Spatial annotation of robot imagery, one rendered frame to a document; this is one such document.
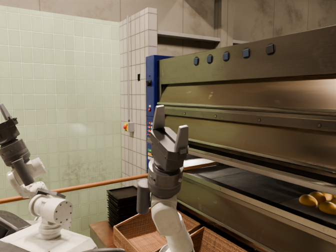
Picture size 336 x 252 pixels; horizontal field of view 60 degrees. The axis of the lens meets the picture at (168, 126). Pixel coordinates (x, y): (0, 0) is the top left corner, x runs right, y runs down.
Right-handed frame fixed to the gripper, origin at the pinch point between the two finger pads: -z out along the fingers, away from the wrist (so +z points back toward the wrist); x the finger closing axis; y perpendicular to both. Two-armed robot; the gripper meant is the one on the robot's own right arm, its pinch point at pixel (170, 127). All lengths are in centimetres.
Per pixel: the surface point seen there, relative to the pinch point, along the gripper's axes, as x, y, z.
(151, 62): 177, 87, 46
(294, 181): 9, 76, 49
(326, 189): -5, 77, 43
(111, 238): 114, 25, 175
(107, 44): 260, 75, 50
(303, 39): 42, 98, -7
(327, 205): 3, 103, 70
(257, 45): 68, 97, 3
